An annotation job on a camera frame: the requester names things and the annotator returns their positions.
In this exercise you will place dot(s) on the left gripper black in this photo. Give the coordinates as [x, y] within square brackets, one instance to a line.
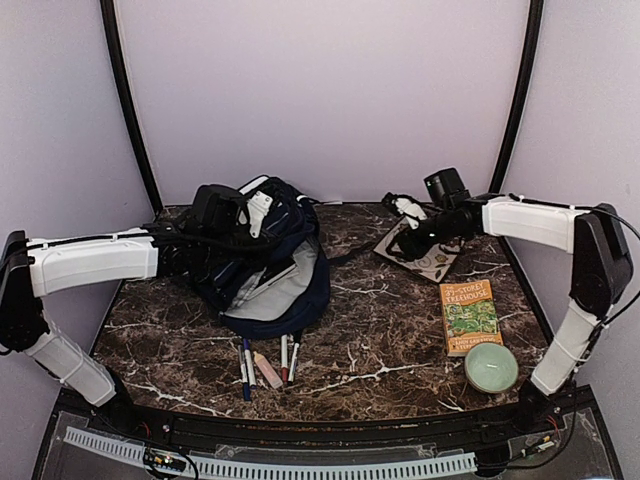
[263, 248]

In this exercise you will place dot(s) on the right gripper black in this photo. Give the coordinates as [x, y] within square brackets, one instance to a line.
[409, 245]

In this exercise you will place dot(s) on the navy blue student backpack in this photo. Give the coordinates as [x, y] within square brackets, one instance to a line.
[286, 290]

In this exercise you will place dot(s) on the orange Treehouse paperback book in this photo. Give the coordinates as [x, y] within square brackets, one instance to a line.
[469, 316]

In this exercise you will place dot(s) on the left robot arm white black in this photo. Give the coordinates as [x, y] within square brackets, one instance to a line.
[39, 275]

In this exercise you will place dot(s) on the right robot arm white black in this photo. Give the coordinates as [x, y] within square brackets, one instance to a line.
[590, 241]

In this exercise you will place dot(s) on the square floral ceramic plate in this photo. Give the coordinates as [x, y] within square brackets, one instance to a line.
[432, 266]

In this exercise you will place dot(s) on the blue capped white pen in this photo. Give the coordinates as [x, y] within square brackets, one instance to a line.
[249, 364]

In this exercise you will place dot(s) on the grey slim pen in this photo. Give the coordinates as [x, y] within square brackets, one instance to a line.
[244, 374]

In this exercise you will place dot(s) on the white marker red cap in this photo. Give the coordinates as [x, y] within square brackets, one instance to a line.
[284, 370]

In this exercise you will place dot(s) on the pale peach highlighter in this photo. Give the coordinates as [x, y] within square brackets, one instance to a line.
[272, 377]

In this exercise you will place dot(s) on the white marker black cap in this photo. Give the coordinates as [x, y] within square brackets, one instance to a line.
[297, 337]

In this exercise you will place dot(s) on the pale green ceramic bowl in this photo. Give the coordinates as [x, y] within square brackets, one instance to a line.
[491, 368]

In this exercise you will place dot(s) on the small green circuit board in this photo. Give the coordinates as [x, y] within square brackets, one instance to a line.
[164, 461]

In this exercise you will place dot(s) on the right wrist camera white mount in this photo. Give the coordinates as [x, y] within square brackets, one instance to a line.
[405, 206]

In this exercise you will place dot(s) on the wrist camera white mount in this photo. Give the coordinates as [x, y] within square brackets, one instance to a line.
[258, 207]
[405, 206]

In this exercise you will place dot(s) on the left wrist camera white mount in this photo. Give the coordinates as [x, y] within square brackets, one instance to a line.
[258, 207]

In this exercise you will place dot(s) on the black curved front rail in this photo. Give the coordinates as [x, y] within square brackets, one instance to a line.
[189, 431]

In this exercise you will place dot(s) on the white slotted cable duct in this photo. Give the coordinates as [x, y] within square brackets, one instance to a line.
[235, 462]

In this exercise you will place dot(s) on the right black frame post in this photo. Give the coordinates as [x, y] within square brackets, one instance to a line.
[521, 89]

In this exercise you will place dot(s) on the black frame post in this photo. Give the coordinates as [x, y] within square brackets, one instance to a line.
[521, 89]
[123, 88]

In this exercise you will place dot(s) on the left black frame post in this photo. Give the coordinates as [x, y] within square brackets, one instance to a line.
[123, 88]

